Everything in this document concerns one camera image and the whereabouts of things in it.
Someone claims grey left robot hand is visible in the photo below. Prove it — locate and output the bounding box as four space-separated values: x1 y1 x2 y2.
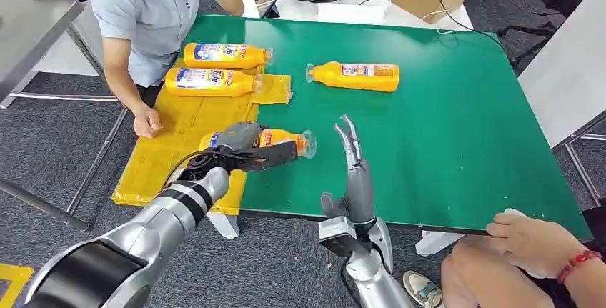
208 121 301 174

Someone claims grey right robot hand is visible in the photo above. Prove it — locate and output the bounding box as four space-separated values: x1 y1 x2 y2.
320 114 377 226

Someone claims orange drink bottle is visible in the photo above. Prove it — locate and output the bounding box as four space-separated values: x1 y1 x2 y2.
164 66 264 99
198 127 317 165
182 42 274 71
305 61 401 94

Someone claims large yellow sheet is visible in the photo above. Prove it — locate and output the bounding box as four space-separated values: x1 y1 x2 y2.
110 57 267 217

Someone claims green table mat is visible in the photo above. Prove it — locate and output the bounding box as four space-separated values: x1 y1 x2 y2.
183 13 594 241

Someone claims pale sneaker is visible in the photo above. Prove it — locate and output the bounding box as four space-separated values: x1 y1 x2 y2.
402 269 447 308

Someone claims person seated across table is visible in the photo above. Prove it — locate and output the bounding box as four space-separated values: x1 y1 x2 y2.
89 0 246 139

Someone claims person beside robot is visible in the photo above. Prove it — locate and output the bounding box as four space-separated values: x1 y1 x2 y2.
402 208 606 308

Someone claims black chair base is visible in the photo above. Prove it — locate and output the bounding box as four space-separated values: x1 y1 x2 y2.
496 21 565 69

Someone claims steel table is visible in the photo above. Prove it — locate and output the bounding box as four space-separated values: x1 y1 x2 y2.
0 0 129 232

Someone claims pale side table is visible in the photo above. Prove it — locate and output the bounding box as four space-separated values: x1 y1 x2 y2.
517 0 606 207

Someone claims yellow floor tape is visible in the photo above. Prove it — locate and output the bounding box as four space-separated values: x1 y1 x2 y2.
0 262 35 308

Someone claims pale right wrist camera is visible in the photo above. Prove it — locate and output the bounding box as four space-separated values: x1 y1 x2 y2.
317 215 364 259

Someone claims white cable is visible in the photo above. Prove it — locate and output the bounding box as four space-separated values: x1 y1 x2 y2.
419 9 457 36

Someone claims black cable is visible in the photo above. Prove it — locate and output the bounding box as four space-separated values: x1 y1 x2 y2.
358 0 506 49

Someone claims red bead bracelet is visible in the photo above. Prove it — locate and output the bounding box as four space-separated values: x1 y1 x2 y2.
556 249 602 286

